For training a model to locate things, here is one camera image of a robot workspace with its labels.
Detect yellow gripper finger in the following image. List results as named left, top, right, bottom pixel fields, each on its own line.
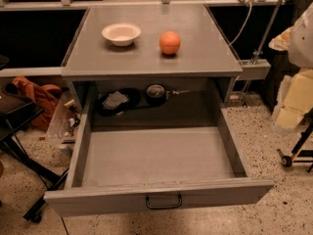
left=272, top=70, right=313, bottom=131

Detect orange fruit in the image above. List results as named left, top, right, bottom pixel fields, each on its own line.
left=159, top=31, right=181, bottom=55

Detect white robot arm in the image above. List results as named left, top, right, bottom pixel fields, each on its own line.
left=269, top=3, right=313, bottom=135

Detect grey open drawer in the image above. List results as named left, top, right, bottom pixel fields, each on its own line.
left=44, top=82, right=274, bottom=216

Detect black wheeled stand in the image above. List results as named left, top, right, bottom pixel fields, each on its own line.
left=277, top=121, right=313, bottom=172

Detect metal pole stand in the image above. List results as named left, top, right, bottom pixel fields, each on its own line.
left=240, top=0, right=283, bottom=106

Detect grey cabinet table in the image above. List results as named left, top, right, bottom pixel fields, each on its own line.
left=62, top=4, right=242, bottom=108

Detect black tape roll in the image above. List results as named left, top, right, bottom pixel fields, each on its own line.
left=146, top=84, right=166, bottom=106

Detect black cap with paper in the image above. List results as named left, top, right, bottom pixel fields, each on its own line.
left=95, top=88, right=141, bottom=117

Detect white bowl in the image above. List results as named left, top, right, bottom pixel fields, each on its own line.
left=102, top=23, right=141, bottom=47

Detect clear plastic bag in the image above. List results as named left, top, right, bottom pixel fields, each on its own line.
left=46, top=91, right=79, bottom=146

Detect orange cloth bag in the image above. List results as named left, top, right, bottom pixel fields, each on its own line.
left=13, top=76, right=63, bottom=130

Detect black chair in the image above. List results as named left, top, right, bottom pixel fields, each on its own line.
left=0, top=54, right=70, bottom=223

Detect white power cable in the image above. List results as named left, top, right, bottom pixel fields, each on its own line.
left=228, top=2, right=254, bottom=48

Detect black drawer handle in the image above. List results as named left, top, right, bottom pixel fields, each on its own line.
left=146, top=194, right=183, bottom=211

